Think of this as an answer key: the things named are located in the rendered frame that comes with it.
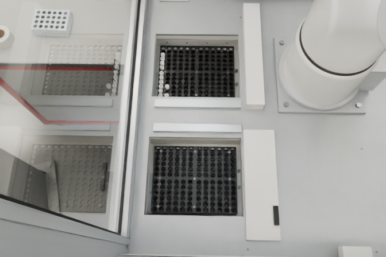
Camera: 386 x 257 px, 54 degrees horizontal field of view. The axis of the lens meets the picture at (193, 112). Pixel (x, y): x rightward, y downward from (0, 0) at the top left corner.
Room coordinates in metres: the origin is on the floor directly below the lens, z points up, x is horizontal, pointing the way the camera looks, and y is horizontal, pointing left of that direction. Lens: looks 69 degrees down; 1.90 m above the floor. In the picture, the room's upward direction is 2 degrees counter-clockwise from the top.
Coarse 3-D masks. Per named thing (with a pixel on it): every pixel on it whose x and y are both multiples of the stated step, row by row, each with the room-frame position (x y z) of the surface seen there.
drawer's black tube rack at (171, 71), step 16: (176, 64) 0.54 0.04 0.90; (192, 64) 0.56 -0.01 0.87; (208, 64) 0.54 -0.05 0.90; (224, 64) 0.55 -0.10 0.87; (176, 80) 0.49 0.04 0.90; (192, 80) 0.50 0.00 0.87; (208, 80) 0.49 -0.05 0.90; (224, 80) 0.50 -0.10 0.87; (176, 96) 0.44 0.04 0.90; (192, 96) 0.45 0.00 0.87; (208, 96) 0.44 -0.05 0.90; (224, 96) 0.44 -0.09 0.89
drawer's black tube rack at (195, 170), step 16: (176, 160) 0.26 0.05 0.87; (192, 160) 0.25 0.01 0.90; (208, 160) 0.25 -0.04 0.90; (224, 160) 0.25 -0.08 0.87; (160, 176) 0.21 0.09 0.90; (176, 176) 0.22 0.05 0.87; (192, 176) 0.21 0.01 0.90; (208, 176) 0.21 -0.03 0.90; (224, 176) 0.20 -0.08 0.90; (160, 192) 0.17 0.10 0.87; (176, 192) 0.17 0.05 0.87; (192, 192) 0.16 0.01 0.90; (208, 192) 0.16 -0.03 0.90; (224, 192) 0.16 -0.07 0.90; (160, 208) 0.13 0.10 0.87; (176, 208) 0.13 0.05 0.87; (192, 208) 0.12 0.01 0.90; (208, 208) 0.12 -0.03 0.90; (224, 208) 0.12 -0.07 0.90
